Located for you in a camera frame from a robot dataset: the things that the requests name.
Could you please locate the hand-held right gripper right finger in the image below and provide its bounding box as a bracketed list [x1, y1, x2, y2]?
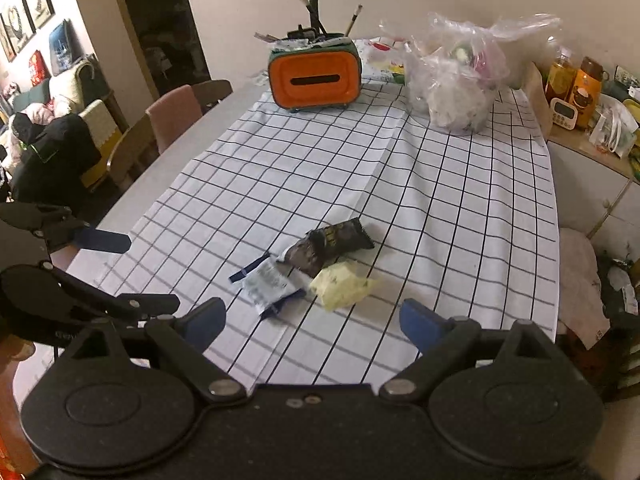
[379, 299, 558, 403]

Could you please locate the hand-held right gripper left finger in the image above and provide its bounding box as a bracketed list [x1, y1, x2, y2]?
[60, 297, 248, 405]

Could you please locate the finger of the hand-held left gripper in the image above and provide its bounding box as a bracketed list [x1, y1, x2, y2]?
[5, 264, 181, 323]
[0, 202, 132, 256]

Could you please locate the white and blue snack packet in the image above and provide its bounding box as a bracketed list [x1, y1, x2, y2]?
[229, 255, 309, 319]

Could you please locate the cream snack packet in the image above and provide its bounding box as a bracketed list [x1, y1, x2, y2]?
[308, 260, 382, 312]

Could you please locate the black snack packet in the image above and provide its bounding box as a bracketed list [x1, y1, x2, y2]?
[306, 218, 376, 261]

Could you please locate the brown snack packet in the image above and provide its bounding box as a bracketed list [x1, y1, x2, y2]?
[276, 237, 346, 279]

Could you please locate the clear plastic bag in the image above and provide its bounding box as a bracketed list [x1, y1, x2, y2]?
[380, 10, 563, 136]

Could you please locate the tan wooden chair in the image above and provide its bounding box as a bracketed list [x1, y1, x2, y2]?
[105, 112, 156, 193]

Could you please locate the black jacket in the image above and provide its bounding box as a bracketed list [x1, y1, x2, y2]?
[10, 112, 103, 211]

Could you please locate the cream lace chair cover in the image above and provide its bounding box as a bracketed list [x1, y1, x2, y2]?
[79, 100, 125, 161]

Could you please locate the pink upholstered chair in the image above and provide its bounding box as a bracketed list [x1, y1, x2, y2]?
[145, 84, 203, 156]

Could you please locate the pinkish white cloth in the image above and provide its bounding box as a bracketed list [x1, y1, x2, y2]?
[557, 227, 613, 351]

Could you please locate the white checked tablecloth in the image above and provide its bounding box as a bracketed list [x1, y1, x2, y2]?
[65, 35, 561, 386]

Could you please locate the brown upholstered chair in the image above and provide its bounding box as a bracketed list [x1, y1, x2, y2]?
[191, 79, 234, 116]

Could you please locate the blue poster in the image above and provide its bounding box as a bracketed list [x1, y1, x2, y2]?
[48, 20, 83, 76]

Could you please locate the white cabinet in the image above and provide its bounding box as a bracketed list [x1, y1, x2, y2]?
[545, 130, 640, 241]

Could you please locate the orange tissue box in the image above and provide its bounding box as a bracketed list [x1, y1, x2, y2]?
[266, 35, 363, 111]

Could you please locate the white kitchen timer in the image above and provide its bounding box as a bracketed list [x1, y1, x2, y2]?
[550, 97, 581, 132]

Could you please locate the colourful printed bag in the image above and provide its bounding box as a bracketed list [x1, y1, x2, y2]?
[357, 37, 408, 85]

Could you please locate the yellow oil bottle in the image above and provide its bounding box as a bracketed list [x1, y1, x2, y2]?
[545, 52, 578, 106]

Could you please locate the orange jar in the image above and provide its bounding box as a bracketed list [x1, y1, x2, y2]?
[570, 57, 608, 131]

